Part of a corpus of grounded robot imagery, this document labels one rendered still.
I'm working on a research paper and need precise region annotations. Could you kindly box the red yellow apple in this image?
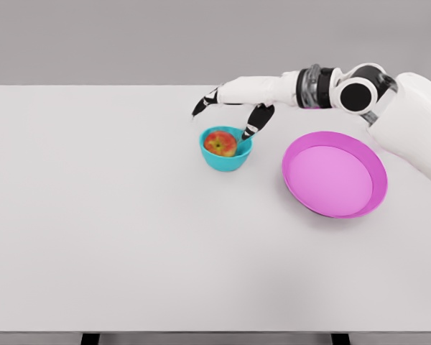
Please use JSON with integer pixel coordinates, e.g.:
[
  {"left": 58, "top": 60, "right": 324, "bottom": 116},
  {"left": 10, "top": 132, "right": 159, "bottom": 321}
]
[{"left": 204, "top": 130, "right": 237, "bottom": 158}]

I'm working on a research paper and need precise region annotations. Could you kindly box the blue bowl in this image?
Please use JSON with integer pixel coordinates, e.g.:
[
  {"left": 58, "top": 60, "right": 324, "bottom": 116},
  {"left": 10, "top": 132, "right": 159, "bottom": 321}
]
[{"left": 199, "top": 125, "right": 254, "bottom": 173}]

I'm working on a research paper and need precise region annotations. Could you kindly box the pink plate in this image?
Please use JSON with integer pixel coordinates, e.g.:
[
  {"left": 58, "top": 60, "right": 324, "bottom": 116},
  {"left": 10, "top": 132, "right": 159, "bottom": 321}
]
[{"left": 281, "top": 131, "right": 389, "bottom": 219}]

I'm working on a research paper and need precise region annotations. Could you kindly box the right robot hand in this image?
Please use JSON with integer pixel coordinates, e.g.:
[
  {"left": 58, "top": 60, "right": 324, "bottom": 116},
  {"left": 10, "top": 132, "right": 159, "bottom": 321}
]
[{"left": 190, "top": 75, "right": 276, "bottom": 141}]

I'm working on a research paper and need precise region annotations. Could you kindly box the white table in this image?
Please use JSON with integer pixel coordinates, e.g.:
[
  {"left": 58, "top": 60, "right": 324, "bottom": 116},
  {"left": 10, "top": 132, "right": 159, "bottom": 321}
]
[{"left": 0, "top": 84, "right": 431, "bottom": 345}]

